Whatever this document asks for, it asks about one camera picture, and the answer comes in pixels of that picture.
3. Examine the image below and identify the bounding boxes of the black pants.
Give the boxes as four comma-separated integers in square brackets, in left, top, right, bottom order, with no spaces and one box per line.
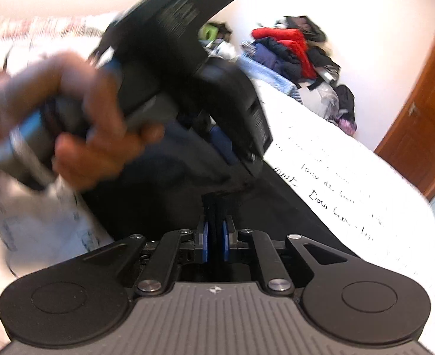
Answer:
[79,118,360,267]

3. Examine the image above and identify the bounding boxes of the pile of clothes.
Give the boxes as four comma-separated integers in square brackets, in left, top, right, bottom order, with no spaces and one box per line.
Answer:
[240,15,342,93]

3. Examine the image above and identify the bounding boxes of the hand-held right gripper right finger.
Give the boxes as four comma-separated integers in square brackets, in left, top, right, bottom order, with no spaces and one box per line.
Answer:
[220,215,362,293]

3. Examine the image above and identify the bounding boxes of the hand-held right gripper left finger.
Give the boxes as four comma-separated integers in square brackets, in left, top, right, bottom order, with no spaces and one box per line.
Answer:
[66,216,212,294]

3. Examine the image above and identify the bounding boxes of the black backpack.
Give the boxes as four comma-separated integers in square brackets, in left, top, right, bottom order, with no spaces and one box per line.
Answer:
[334,84,356,119]

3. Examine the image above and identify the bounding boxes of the white script printed blanket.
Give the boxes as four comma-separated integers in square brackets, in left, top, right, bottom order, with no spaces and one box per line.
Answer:
[0,44,435,344]

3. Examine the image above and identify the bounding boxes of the brown wooden door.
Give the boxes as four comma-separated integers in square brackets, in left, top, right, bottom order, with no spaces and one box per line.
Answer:
[373,21,435,202]

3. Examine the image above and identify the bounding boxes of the pink floral cloth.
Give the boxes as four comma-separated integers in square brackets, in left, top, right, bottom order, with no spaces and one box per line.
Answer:
[0,9,105,47]

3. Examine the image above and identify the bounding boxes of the white plastic bag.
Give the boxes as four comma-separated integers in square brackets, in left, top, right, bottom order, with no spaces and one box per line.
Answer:
[306,81,340,121]

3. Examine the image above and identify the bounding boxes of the purple pink cloth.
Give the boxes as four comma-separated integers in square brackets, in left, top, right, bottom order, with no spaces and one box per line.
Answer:
[334,116,358,135]

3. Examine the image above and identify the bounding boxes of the person's left hand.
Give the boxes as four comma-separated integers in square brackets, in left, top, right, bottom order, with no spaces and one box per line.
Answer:
[0,51,166,190]

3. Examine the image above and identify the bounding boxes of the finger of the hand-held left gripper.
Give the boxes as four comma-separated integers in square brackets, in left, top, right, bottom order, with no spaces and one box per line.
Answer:
[207,123,240,167]

